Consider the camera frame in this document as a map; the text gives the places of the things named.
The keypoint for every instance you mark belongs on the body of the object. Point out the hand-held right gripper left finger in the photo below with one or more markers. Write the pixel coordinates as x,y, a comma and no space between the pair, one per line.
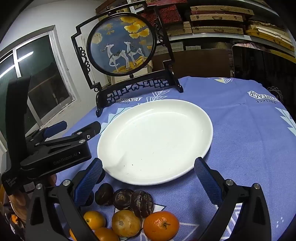
89,179

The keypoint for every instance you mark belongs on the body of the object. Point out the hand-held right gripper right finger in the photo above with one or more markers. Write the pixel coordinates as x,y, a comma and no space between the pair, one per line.
208,183

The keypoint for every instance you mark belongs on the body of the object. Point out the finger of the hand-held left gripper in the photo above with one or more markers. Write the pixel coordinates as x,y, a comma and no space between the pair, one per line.
55,128
87,129

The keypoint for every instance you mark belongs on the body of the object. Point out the small orange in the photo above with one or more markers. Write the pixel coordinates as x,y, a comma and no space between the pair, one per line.
94,220
106,235

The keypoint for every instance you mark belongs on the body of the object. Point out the yellowish orange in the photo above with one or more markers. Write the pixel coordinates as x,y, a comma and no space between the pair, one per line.
126,223

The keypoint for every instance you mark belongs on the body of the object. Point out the orange with green stem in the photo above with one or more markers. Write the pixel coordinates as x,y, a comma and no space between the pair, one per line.
161,224

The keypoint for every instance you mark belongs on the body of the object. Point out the white plate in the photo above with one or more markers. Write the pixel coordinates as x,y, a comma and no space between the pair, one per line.
157,139

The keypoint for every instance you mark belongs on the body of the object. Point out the person's left hand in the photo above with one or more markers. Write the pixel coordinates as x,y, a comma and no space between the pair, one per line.
19,205

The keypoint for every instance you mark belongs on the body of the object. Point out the window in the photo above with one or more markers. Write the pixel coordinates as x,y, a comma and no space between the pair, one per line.
41,76

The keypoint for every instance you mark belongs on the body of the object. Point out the blue printed tablecloth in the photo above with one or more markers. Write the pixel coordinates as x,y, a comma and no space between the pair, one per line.
242,139

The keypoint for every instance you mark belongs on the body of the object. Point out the beige box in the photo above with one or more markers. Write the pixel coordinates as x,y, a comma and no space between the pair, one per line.
143,71

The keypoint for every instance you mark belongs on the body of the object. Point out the round deer screen black stand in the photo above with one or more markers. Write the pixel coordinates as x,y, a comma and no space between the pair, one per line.
120,46

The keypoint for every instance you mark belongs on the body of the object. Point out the brown cardboard board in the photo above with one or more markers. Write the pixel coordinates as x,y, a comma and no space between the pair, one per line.
196,62

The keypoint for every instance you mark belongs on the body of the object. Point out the dark monitor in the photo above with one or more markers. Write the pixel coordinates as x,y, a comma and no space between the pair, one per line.
259,62

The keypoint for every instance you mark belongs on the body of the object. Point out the red patterned boxes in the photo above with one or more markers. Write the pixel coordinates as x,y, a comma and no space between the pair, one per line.
166,14

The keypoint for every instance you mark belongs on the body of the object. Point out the white shelf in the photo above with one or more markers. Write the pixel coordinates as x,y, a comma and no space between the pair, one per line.
203,37

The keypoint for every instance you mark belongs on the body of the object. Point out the stack of yellow flat boxes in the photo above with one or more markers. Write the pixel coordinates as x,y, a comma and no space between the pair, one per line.
266,31

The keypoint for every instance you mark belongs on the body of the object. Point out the stack of wooden boxes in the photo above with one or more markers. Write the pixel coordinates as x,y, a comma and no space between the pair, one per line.
217,17

